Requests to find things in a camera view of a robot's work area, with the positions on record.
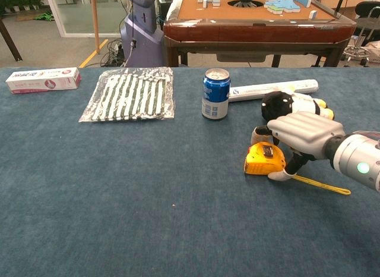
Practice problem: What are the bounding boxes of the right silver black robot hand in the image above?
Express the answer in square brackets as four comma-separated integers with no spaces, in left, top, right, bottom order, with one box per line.
[251,111,347,182]

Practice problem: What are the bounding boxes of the yellow tape measure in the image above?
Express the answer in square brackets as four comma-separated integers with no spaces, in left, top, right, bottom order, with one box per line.
[243,141,352,196]

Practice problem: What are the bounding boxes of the black white plush doll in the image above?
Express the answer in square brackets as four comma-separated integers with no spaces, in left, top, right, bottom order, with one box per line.
[260,91,335,121]

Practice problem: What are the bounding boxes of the white rolled paper tube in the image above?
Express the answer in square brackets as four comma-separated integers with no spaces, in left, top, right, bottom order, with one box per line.
[229,78,319,103]

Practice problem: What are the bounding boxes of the blue white drink can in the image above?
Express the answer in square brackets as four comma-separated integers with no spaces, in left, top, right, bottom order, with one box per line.
[201,68,232,121]

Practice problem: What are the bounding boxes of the brown mahjong table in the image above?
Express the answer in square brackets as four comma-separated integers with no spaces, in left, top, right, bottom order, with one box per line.
[162,0,357,68]

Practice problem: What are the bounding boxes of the office chair with wheels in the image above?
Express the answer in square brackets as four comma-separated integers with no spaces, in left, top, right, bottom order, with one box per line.
[343,1,380,67]

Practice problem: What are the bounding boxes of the pile of blue mahjong tiles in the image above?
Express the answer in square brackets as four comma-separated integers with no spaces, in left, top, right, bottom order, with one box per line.
[263,0,312,15]

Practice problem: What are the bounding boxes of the striped cloth in plastic bag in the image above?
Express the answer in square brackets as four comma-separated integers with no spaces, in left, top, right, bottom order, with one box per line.
[78,67,176,123]

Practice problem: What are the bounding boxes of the blue felt table mat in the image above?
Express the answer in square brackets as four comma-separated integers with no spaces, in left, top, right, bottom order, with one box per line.
[0,66,380,277]

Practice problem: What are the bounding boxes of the wooden pole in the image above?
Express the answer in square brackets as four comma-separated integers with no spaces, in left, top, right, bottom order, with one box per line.
[90,0,101,54]

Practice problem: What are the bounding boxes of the white red toothpaste box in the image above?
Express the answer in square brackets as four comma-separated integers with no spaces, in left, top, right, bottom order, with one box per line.
[5,67,82,95]

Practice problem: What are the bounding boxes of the black table leg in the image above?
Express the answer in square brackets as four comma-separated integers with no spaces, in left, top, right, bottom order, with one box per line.
[0,18,23,62]

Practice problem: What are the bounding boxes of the potted green plants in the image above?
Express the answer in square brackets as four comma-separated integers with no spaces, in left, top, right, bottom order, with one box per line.
[0,0,45,13]

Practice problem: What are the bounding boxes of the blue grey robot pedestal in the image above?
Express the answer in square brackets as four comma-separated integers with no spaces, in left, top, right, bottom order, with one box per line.
[119,0,164,67]

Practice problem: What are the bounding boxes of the tangled black floor cables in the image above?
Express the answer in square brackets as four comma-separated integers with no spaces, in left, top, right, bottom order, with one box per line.
[100,39,126,67]

